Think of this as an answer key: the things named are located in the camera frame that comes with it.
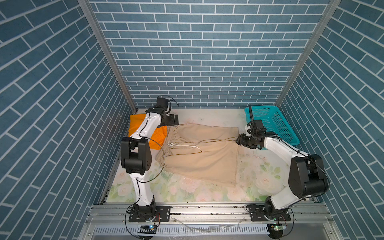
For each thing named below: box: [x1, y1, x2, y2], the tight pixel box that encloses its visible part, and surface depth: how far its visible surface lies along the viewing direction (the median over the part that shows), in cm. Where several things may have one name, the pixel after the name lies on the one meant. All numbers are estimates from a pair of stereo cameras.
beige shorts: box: [155, 124, 240, 188], surface depth 96 cm
